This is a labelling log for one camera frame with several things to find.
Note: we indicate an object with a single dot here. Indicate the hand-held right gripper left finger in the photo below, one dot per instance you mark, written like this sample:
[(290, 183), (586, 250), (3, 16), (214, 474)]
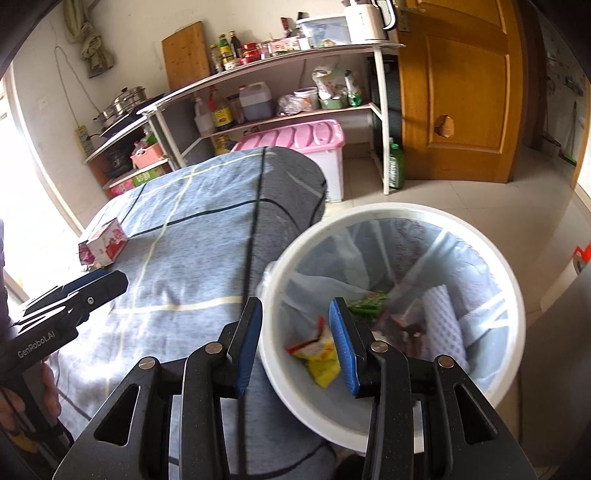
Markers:
[(244, 350)]

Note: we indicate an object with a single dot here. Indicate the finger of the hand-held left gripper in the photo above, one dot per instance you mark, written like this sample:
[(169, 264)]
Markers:
[(60, 288), (92, 300)]

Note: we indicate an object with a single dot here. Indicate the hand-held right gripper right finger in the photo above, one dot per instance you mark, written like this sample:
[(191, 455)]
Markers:
[(345, 350)]

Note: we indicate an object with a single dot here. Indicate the yellow snack wrapper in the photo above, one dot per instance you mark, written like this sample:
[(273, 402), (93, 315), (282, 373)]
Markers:
[(318, 360)]

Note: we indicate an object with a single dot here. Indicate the green snack wrapper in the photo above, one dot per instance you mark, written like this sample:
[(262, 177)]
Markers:
[(369, 302)]

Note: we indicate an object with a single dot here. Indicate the pink milk carton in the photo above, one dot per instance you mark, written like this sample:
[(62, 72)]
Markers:
[(108, 240)]

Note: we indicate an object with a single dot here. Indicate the white trash bin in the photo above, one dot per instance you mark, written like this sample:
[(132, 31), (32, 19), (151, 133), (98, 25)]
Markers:
[(300, 406)]

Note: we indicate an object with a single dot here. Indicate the person's left hand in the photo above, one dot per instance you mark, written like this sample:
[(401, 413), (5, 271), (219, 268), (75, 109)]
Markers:
[(50, 392)]

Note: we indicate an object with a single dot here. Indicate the white foam net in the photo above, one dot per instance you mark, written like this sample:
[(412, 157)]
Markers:
[(443, 318)]

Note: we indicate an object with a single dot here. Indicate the pink cardboard box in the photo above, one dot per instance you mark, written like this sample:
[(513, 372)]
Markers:
[(121, 188)]

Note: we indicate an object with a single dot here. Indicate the clear bin liner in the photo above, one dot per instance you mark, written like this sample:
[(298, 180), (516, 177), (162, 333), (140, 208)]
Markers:
[(415, 249)]

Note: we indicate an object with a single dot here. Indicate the green cardboard box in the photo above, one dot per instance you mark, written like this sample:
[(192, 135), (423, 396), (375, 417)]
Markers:
[(150, 174)]

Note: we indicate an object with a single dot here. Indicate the yellow power strip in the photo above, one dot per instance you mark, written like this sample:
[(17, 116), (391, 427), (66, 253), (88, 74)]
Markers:
[(82, 141)]

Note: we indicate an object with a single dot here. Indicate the pink plastic basket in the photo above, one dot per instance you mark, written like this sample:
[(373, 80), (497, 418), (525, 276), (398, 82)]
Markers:
[(147, 157)]

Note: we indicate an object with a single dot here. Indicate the black induction cooker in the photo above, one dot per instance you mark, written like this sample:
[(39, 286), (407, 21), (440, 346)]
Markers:
[(117, 125)]

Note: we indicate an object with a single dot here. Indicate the small white shelf rack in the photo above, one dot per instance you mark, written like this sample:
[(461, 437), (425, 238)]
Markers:
[(162, 134)]

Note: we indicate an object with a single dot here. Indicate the green detergent bottle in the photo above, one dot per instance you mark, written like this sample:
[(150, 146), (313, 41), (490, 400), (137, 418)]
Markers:
[(396, 166)]

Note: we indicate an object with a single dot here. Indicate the steel steamer pot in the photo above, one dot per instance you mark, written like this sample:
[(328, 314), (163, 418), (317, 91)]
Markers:
[(124, 104)]

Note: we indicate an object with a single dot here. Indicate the yellow oil bottle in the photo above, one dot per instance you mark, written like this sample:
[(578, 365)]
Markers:
[(222, 145)]

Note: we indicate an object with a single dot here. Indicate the white plastic bottle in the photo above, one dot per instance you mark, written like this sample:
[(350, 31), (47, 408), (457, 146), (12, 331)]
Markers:
[(202, 120)]

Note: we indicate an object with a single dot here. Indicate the pink-lidded storage box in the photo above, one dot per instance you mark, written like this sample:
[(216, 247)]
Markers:
[(295, 136)]

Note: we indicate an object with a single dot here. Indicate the dark sauce jug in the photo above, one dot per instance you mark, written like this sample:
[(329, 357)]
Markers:
[(256, 104)]

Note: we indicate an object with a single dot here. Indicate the crumpled clear plastic bag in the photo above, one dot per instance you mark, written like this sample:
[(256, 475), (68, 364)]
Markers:
[(290, 106)]

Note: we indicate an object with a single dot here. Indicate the hanging grey cloth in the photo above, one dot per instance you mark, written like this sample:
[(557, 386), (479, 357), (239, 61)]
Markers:
[(94, 41)]

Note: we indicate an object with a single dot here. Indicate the green bowl with bags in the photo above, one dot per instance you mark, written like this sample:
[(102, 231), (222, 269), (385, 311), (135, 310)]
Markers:
[(332, 99)]

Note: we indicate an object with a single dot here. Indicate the white plastic tub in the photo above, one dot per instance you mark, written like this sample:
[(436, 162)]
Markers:
[(305, 99)]

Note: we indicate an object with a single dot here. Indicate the wooden cutting board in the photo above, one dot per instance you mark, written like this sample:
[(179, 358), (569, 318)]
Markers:
[(184, 55)]

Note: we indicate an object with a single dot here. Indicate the clear sauce bottle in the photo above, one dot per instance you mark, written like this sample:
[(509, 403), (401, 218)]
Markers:
[(215, 59)]

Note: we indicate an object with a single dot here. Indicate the green glass bottle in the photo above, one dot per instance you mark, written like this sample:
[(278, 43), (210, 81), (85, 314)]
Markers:
[(226, 50)]

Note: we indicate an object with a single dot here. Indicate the dark glass bottle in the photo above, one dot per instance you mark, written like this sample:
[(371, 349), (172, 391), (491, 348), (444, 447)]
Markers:
[(236, 45)]

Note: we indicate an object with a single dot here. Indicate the red jar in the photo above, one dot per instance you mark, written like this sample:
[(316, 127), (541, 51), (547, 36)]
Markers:
[(250, 51)]

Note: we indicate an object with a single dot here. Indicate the long white shelf rack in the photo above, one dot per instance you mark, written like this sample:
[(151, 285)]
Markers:
[(341, 48)]

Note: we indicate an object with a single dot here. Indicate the wooden door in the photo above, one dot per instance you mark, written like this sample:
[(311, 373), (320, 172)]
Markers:
[(461, 69)]

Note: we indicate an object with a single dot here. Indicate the pink tin box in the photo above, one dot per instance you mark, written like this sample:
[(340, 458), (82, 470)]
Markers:
[(285, 45)]

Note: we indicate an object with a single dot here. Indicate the clear plastic storage container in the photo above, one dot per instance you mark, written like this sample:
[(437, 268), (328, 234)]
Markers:
[(323, 30)]

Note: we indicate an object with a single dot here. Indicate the knife rack with knives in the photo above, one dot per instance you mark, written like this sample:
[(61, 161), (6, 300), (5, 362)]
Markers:
[(287, 28)]

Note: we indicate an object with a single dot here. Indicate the white electric kettle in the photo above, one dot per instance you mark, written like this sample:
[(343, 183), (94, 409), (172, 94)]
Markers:
[(364, 23)]

